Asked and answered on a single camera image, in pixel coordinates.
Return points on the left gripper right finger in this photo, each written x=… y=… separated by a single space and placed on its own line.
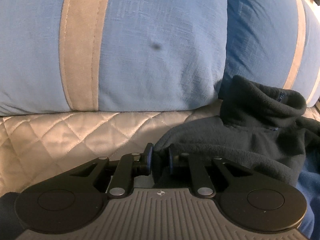
x=188 y=171

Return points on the right blue striped pillow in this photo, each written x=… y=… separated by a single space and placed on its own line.
x=274 y=43

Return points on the blue fleece jacket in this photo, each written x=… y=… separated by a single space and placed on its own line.
x=262 y=156

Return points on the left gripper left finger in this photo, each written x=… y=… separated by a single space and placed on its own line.
x=124 y=171

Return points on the quilted grey bedspread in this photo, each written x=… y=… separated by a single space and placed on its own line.
x=40 y=146

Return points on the blue striped pillow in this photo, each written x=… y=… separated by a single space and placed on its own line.
x=111 y=55
x=274 y=43

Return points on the left blue striped pillow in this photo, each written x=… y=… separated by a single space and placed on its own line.
x=111 y=55

